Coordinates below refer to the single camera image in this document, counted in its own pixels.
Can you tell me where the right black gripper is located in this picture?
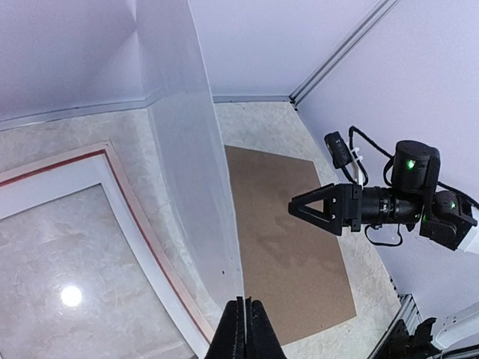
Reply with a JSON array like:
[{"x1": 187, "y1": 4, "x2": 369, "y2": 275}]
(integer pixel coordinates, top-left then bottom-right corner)
[{"x1": 287, "y1": 184, "x2": 419, "y2": 236}]

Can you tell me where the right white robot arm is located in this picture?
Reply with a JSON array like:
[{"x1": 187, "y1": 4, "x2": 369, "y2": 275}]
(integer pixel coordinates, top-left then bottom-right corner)
[{"x1": 288, "y1": 132, "x2": 478, "y2": 358}]

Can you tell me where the cat photo print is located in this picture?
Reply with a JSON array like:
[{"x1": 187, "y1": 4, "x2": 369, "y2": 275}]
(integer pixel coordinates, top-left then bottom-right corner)
[{"x1": 135, "y1": 1, "x2": 244, "y2": 309}]

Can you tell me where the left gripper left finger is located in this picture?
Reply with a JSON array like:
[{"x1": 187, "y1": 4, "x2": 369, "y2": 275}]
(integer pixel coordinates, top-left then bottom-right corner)
[{"x1": 206, "y1": 297, "x2": 245, "y2": 359}]

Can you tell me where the right aluminium corner post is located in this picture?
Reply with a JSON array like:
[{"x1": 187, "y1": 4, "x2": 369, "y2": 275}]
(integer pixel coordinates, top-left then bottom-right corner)
[{"x1": 289, "y1": 0, "x2": 400, "y2": 108}]

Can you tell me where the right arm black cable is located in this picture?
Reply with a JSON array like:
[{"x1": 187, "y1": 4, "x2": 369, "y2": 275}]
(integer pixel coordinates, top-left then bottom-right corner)
[{"x1": 347, "y1": 125, "x2": 397, "y2": 180}]

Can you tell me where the red wooden picture frame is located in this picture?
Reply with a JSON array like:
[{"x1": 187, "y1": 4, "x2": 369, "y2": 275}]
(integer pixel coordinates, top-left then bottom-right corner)
[{"x1": 0, "y1": 140, "x2": 216, "y2": 359}]

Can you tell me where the front aluminium rail base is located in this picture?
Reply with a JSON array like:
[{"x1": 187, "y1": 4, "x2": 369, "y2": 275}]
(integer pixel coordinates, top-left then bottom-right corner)
[{"x1": 368, "y1": 291, "x2": 478, "y2": 359}]

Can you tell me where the brown backing board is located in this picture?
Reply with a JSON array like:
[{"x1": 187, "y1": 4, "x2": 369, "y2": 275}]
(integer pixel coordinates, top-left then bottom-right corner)
[{"x1": 225, "y1": 146, "x2": 356, "y2": 345}]

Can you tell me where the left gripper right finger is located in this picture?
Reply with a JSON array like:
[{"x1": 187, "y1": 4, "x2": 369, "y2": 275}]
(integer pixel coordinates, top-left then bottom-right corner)
[{"x1": 245, "y1": 298, "x2": 287, "y2": 359}]

